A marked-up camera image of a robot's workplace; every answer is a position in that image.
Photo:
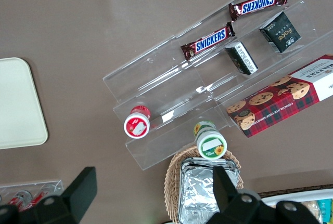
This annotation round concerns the red tartan cookie box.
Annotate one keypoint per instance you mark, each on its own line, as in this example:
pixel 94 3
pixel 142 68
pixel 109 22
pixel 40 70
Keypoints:
pixel 273 104

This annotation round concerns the red lid yogurt cup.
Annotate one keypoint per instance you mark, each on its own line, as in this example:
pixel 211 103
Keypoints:
pixel 136 128

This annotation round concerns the small black box white side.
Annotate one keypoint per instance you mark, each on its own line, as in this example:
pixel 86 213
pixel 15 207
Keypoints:
pixel 242 57

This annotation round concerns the red cola bottle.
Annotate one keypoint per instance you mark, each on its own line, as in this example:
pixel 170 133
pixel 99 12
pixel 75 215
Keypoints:
pixel 22 199
pixel 39 197

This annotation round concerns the teal snack pack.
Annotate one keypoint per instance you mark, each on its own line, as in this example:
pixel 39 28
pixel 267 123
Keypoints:
pixel 325 211

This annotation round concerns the green lid yogurt cup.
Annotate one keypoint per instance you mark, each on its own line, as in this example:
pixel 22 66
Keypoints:
pixel 212 146

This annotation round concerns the small black box gold print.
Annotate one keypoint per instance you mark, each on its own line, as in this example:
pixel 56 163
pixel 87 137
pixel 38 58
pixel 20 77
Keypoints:
pixel 281 33

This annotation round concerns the Snickers chocolate bar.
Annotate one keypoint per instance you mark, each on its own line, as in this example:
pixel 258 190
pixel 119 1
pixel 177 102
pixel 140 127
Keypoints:
pixel 257 3
pixel 208 41

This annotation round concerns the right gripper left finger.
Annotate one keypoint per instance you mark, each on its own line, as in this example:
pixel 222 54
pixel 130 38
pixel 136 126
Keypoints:
pixel 75 195

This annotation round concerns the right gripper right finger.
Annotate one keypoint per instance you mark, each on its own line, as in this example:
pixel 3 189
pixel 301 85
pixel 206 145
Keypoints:
pixel 234 208

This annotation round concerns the clear acrylic bottle rack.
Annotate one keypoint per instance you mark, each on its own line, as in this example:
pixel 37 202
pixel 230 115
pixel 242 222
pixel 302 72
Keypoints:
pixel 53 184

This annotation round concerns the beige rectangular tray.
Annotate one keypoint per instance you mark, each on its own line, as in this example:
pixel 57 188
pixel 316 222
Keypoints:
pixel 18 104

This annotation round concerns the clear bag of puffed snacks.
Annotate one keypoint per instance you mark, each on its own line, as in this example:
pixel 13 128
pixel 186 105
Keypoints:
pixel 310 208

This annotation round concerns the white rectangular snack bin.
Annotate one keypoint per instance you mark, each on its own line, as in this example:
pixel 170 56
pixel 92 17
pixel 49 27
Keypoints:
pixel 299 198

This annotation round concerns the stacked foil containers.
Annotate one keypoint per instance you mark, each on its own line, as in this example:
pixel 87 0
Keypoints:
pixel 197 195

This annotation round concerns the clear acrylic stepped stand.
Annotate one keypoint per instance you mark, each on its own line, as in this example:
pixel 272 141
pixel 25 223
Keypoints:
pixel 169 78

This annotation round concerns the oval light wicker basket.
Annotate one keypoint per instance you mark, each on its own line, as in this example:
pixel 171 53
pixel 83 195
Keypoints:
pixel 171 182

